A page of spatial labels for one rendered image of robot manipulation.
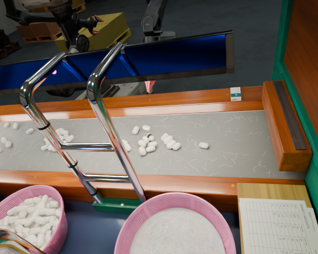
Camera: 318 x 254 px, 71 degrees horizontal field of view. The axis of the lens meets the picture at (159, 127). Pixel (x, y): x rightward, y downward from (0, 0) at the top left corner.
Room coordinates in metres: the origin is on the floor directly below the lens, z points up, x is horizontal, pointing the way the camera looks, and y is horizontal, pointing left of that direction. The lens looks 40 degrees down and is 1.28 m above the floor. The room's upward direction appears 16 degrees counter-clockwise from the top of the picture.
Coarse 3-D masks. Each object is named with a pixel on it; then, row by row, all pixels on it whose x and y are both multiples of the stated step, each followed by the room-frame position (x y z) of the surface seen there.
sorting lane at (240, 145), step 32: (0, 128) 0.96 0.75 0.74; (32, 128) 0.88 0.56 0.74; (64, 128) 0.81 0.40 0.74; (96, 128) 0.74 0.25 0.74; (128, 128) 0.68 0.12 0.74; (160, 128) 0.62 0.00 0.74; (192, 128) 0.58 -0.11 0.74; (224, 128) 0.53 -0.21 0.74; (256, 128) 0.49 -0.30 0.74; (0, 160) 0.71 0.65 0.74; (32, 160) 0.65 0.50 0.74; (96, 160) 0.55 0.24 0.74; (160, 160) 0.47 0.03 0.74; (192, 160) 0.44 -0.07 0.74; (224, 160) 0.40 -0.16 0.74; (256, 160) 0.37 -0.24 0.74
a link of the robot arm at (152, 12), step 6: (150, 0) 0.92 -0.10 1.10; (156, 0) 0.91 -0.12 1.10; (162, 0) 0.90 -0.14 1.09; (150, 6) 0.89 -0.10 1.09; (156, 6) 0.89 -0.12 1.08; (162, 6) 0.89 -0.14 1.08; (144, 12) 0.89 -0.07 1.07; (150, 12) 0.88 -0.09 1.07; (156, 12) 0.87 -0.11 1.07; (162, 12) 0.89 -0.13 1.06; (144, 18) 0.87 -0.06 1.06; (156, 18) 0.85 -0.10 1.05; (162, 18) 0.90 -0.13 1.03; (156, 24) 0.85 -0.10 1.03; (156, 30) 0.86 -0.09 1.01
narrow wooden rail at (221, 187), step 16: (0, 176) 0.59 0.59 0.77; (16, 176) 0.56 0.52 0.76; (32, 176) 0.54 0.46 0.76; (48, 176) 0.52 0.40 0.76; (64, 176) 0.50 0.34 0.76; (144, 176) 0.41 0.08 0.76; (160, 176) 0.39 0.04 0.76; (176, 176) 0.38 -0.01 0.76; (192, 176) 0.36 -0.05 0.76; (208, 176) 0.35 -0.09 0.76; (0, 192) 0.58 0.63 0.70; (64, 192) 0.47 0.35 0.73; (80, 192) 0.44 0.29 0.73; (112, 192) 0.40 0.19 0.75; (128, 192) 0.38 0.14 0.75; (160, 192) 0.35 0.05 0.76; (192, 192) 0.32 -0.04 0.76; (208, 192) 0.30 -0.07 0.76; (224, 192) 0.29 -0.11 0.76; (224, 208) 0.28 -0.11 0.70
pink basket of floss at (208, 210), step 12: (144, 204) 0.32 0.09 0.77; (156, 204) 0.32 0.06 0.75; (168, 204) 0.32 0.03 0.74; (180, 204) 0.31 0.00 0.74; (192, 204) 0.30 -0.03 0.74; (204, 204) 0.28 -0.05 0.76; (132, 216) 0.30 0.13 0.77; (204, 216) 0.27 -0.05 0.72; (216, 216) 0.24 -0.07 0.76; (132, 228) 0.28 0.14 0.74; (216, 228) 0.23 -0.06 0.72; (228, 228) 0.20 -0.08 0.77; (120, 240) 0.25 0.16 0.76; (132, 240) 0.26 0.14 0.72; (228, 240) 0.19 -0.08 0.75; (120, 252) 0.22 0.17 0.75; (228, 252) 0.17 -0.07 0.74
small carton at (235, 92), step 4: (232, 88) 0.68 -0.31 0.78; (236, 88) 0.67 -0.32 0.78; (232, 92) 0.65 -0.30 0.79; (236, 92) 0.65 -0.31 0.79; (240, 92) 0.64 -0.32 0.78; (232, 96) 0.63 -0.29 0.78; (236, 96) 0.62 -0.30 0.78; (240, 96) 0.62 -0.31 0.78; (232, 100) 0.63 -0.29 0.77; (236, 100) 0.62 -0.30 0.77; (240, 100) 0.62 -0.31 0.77
